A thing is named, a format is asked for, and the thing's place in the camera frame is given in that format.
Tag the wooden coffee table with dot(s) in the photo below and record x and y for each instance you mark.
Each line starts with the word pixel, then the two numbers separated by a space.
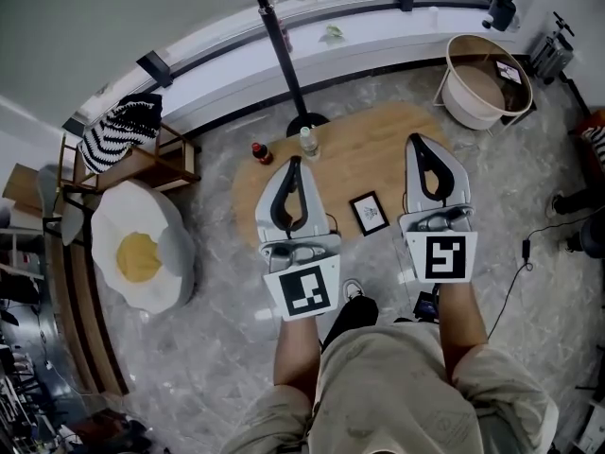
pixel 359 159

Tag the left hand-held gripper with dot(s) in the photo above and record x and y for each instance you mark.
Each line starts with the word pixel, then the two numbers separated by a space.
pixel 302 291

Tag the long wooden platform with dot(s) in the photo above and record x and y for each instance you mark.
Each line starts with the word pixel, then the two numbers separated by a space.
pixel 90 329

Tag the red sofa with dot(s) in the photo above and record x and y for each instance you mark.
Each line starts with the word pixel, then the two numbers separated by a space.
pixel 586 121

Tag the red-capped cola bottle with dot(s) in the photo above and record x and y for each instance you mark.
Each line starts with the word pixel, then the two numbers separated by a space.
pixel 261 153

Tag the person's left forearm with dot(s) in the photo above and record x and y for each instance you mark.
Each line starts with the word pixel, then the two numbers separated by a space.
pixel 298 353

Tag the small framed picture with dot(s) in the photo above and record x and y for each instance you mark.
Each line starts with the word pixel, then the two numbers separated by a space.
pixel 508 71

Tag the person's left white shoe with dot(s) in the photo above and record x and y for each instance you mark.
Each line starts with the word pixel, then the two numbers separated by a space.
pixel 353 291

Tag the person's black trousers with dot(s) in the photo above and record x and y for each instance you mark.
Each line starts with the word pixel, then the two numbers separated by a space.
pixel 352 319

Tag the egg-shaped bean bag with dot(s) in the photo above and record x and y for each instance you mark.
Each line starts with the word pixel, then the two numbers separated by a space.
pixel 108 234

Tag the clear water bottle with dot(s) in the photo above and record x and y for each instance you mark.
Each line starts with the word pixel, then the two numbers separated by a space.
pixel 309 144

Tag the black white striped cushion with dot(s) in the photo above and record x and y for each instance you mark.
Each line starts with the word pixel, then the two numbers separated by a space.
pixel 118 130

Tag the black device with screen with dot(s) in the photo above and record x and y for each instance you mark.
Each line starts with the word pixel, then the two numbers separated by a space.
pixel 425 308

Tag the black picture frame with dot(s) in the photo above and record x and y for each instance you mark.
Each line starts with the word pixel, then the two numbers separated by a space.
pixel 369 213

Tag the wooden shelf rack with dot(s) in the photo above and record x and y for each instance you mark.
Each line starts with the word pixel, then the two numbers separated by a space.
pixel 146 163

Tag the cardboard box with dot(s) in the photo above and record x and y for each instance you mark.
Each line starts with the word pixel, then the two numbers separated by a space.
pixel 21 182

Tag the green plant leaves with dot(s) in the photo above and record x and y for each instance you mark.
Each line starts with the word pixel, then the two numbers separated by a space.
pixel 333 32

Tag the black coat stand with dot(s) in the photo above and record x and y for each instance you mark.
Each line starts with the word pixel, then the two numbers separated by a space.
pixel 283 55

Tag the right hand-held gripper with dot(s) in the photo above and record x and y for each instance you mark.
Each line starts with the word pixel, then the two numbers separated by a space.
pixel 444 258

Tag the grey chair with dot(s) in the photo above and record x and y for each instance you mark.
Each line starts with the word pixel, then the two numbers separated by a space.
pixel 49 187

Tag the person's beige shirt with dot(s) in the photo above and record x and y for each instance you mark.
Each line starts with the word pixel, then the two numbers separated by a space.
pixel 392 395

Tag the person's right forearm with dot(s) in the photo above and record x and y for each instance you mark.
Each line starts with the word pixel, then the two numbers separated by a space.
pixel 461 324

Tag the round white side table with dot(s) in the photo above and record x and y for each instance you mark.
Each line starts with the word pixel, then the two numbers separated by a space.
pixel 472 97

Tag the striped sofa cushion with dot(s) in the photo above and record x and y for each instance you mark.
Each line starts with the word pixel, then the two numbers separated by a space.
pixel 596 144

